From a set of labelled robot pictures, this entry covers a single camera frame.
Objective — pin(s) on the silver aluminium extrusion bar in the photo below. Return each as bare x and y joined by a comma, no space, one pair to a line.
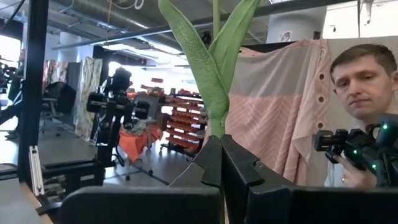
36,171

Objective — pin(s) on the person's hand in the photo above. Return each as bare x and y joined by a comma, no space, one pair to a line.
354,175

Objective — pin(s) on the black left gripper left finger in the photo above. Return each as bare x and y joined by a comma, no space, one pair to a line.
208,168

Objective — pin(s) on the black office chair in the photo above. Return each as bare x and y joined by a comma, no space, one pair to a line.
59,96

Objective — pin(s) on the pink draped cloth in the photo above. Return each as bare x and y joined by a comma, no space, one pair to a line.
273,118

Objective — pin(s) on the shelf with red bins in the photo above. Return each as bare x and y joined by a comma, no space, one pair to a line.
186,124

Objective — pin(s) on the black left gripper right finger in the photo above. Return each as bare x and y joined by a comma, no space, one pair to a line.
239,168

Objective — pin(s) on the pale patterned fabric hanging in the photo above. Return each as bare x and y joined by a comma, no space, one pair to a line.
88,93

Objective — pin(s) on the orange draped cloth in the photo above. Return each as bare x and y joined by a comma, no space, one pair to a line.
140,143

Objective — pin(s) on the person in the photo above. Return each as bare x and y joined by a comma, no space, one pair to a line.
363,87

